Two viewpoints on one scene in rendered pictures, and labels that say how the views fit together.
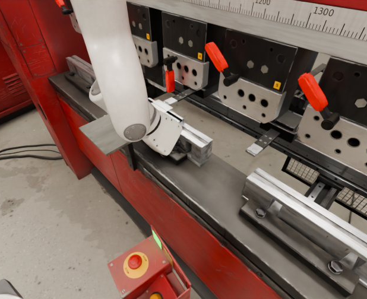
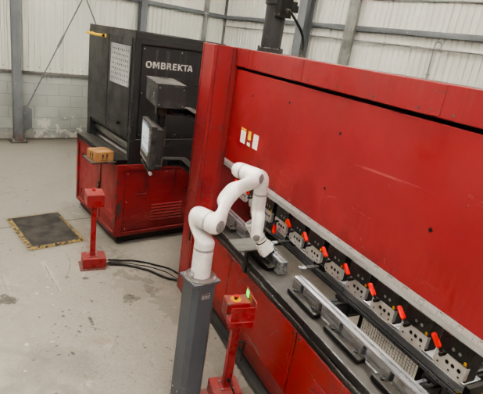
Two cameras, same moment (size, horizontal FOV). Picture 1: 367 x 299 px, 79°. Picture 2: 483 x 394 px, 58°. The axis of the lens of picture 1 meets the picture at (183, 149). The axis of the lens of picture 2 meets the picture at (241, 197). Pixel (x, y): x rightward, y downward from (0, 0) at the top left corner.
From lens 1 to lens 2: 2.37 m
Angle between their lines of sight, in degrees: 28
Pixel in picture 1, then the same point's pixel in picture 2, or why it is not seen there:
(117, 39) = (260, 211)
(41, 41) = (212, 194)
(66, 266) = (165, 345)
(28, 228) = (141, 316)
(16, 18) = (207, 180)
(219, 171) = (287, 278)
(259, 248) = (289, 301)
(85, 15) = (255, 205)
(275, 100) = (301, 240)
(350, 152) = (314, 256)
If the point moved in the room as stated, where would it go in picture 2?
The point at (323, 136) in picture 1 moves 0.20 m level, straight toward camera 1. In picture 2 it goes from (309, 252) to (284, 256)
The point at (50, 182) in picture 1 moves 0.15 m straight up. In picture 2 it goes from (162, 293) to (162, 280)
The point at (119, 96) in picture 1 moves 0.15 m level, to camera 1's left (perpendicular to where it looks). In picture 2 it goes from (255, 225) to (234, 220)
